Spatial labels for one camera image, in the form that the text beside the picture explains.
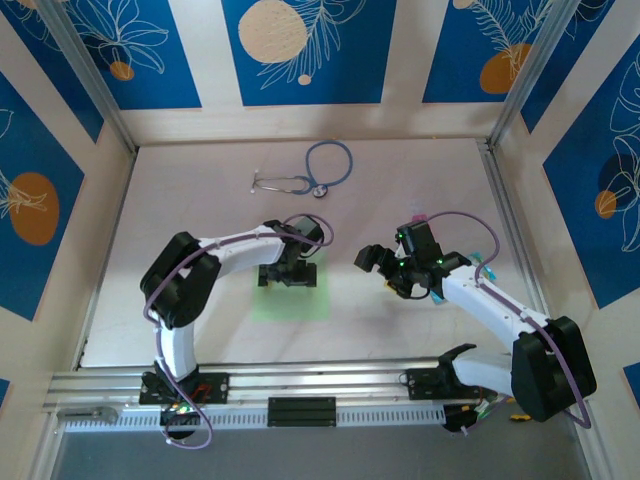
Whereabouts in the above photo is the light green paper sheet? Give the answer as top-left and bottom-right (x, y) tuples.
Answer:
(250, 249), (332, 323)

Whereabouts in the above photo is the light blue snack packet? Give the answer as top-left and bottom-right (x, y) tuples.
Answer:
(428, 251), (501, 305)

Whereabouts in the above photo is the blue stethoscope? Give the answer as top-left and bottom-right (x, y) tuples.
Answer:
(249, 140), (354, 200)

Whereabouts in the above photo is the black controller box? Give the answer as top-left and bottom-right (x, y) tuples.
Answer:
(158, 402), (202, 427)
(442, 403), (501, 434)

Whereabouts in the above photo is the aluminium table side rail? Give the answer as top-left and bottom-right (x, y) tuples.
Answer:
(477, 139), (554, 321)

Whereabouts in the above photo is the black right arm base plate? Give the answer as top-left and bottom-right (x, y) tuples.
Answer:
(404, 367), (501, 402)

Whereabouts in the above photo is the aluminium mounting rail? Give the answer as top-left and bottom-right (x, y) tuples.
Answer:
(42, 355), (594, 416)

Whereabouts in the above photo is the white slotted cable duct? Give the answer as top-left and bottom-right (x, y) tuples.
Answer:
(62, 403), (447, 433)

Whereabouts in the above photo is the black rail bracket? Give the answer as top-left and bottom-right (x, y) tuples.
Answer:
(267, 396), (338, 428)

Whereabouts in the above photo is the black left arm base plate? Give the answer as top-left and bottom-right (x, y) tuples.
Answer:
(138, 371), (231, 406)

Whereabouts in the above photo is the aluminium frame post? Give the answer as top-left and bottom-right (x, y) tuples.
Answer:
(35, 0), (139, 154)
(487, 0), (596, 149)

